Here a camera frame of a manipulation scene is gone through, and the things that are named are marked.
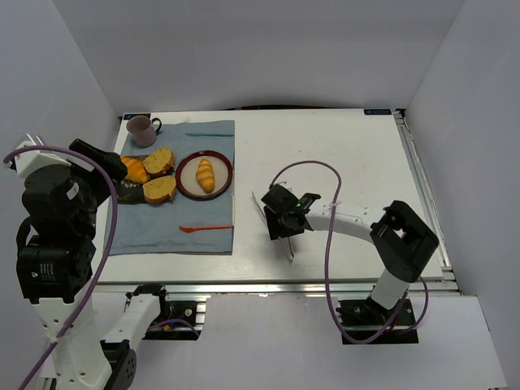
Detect metal tongs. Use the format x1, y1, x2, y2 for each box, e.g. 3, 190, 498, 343
251, 191, 295, 263

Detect orange striped bread roll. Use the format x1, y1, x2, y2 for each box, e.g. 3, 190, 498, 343
196, 158, 215, 194

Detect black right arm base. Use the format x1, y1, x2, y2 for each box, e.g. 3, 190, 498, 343
336, 298, 419, 345

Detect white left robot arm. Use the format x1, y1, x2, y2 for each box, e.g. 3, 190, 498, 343
4, 135, 165, 389

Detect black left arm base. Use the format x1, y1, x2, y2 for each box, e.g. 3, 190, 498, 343
125, 284, 201, 341

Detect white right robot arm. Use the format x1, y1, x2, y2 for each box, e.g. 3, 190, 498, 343
261, 184, 439, 310

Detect round orange bread roll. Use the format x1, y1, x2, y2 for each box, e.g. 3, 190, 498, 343
121, 156, 149, 184

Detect black patterned square tray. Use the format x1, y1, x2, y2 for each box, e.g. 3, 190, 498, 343
116, 156, 173, 204

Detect purple mug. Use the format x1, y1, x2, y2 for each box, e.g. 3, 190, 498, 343
126, 115, 163, 148

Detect blue cloth placemat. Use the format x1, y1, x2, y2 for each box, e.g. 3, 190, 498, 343
110, 120, 235, 256

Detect red rimmed round plate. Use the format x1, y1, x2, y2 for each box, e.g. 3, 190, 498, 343
175, 150, 233, 201

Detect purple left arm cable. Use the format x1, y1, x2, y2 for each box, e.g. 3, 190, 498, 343
2, 145, 119, 390

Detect aluminium table frame rail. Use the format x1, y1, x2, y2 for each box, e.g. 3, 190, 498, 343
97, 278, 383, 296

